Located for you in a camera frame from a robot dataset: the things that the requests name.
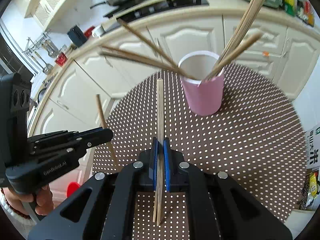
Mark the black induction cooker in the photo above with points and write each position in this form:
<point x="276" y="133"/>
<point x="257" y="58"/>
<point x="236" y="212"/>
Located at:
<point x="130" y="8"/>

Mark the sliding window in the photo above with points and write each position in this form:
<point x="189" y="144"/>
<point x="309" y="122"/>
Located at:
<point x="10" y="60"/>

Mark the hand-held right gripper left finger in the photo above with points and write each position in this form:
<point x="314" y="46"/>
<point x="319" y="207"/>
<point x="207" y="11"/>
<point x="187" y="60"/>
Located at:
<point x="155" y="160"/>

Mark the black glass gas stove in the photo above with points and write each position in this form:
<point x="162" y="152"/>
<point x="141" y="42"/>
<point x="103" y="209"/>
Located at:
<point x="175" y="3"/>

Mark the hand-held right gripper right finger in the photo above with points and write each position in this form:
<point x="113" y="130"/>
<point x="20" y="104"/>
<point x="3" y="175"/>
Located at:
<point x="167" y="165"/>

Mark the single light wooden chopstick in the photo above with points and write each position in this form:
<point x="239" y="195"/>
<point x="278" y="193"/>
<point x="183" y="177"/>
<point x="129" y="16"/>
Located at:
<point x="160" y="110"/>
<point x="101" y="112"/>

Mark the white rice bag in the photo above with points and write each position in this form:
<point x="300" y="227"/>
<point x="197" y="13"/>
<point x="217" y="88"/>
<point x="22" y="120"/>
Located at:
<point x="313" y="145"/>

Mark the black electric kettle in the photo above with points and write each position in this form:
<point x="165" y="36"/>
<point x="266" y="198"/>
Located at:
<point x="76" y="36"/>

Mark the steel sink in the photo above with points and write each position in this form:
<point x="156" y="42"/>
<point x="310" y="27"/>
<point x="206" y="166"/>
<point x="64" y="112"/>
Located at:
<point x="40" y="95"/>

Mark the red round plastic object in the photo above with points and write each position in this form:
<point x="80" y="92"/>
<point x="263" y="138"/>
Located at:
<point x="73" y="189"/>

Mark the dark printed food bag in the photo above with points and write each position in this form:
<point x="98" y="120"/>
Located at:
<point x="311" y="190"/>

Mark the brown polka dot tablecloth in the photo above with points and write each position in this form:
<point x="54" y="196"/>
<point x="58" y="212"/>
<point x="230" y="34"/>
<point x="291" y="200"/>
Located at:
<point x="250" y="142"/>

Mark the white mug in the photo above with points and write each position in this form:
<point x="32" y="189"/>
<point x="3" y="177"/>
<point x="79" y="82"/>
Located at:
<point x="98" y="31"/>

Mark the pink cup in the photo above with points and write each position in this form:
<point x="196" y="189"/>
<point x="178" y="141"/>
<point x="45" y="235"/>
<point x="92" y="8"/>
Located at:
<point x="202" y="97"/>

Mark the person's left hand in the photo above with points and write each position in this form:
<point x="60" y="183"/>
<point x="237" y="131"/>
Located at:
<point x="45" y="201"/>

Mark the hanging steel spatula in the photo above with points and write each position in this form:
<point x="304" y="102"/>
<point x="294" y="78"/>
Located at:
<point x="47" y="67"/>

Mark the group of wooden chopsticks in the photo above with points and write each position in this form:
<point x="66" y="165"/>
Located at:
<point x="246" y="20"/>

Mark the dark sauce bottle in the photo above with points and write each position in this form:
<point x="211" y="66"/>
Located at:
<point x="303" y="5"/>

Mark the red paper bucket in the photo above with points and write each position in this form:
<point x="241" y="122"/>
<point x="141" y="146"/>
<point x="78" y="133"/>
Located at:
<point x="61" y="59"/>

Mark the beige kitchen countertop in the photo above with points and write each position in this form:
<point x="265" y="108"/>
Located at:
<point x="225" y="10"/>

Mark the cream lattice door cabinet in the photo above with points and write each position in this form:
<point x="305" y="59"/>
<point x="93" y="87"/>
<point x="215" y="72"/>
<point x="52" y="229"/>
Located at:
<point x="50" y="0"/>

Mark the small red container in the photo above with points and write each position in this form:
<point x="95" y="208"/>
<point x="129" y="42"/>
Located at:
<point x="88" y="31"/>

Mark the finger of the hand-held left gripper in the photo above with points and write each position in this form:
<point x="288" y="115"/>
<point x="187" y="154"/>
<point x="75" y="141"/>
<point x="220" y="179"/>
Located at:
<point x="95" y="140"/>
<point x="57" y="136"/>

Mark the metal wall rack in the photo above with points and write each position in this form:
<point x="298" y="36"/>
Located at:
<point x="37" y="43"/>

